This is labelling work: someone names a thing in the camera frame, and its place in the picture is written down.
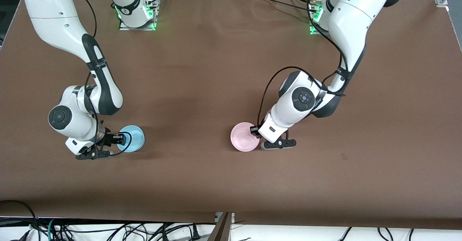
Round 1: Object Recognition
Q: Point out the pink bowl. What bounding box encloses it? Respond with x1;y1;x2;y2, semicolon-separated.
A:
231;122;261;152

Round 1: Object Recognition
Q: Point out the aluminium table edge post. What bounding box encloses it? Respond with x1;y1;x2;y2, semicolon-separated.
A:
208;212;235;241

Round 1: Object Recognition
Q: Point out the brown table cover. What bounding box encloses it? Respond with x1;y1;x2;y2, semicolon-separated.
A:
0;0;462;231

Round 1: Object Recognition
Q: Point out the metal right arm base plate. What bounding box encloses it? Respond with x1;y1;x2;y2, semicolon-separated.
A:
118;0;161;31

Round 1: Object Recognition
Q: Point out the blue bowl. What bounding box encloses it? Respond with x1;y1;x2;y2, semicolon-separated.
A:
117;125;145;153

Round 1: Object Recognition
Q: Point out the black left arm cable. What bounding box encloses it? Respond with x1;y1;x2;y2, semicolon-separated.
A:
257;0;350;127

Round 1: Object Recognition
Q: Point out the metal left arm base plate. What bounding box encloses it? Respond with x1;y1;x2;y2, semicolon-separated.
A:
309;1;327;36

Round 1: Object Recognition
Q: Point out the teal floor cable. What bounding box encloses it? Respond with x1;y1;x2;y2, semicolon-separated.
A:
46;218;59;241

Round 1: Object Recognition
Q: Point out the thick black floor cable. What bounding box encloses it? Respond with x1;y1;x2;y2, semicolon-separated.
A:
0;200;37;234

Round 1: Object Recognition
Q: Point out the long black base cable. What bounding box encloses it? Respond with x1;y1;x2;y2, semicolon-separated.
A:
247;0;315;10

